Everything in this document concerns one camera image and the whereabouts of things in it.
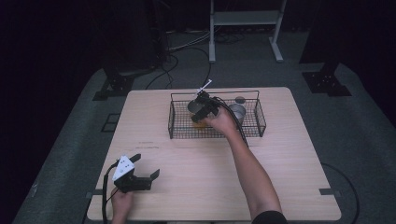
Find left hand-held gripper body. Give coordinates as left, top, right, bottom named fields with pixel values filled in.
left=112, top=155, right=153, bottom=194

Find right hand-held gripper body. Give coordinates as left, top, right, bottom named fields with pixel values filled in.
left=195, top=78, right=222, bottom=117

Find black wire basket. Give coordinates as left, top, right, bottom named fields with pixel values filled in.
left=167, top=90, right=267, bottom=140

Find plain metal cup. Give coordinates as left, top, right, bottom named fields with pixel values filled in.
left=228, top=103, right=248, bottom=126

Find person's left hand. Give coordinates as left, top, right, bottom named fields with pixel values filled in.
left=110, top=188, right=135, bottom=218

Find person's right hand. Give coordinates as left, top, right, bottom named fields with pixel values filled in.
left=204, top=106, right=240, bottom=138

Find grey tape strip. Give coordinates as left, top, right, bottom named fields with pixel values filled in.
left=318, top=188, right=343, bottom=198
left=85, top=189, right=105, bottom=200

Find black stand base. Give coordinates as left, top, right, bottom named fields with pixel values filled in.
left=301, top=61, right=353, bottom=98
left=92, top=62, right=135, bottom=102

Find black sleeve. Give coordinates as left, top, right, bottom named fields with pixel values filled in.
left=251, top=210, right=290, bottom=224

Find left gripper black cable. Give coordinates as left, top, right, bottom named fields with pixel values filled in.
left=101, top=159, right=121, bottom=224

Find black floor cable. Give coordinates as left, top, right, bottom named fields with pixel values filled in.
left=145, top=46, right=213, bottom=91

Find white floor cables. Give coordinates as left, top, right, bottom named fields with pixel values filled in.
left=166, top=30, right=213, bottom=53

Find white metal table frame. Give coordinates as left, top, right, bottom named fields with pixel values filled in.
left=208, top=0, right=288, bottom=64

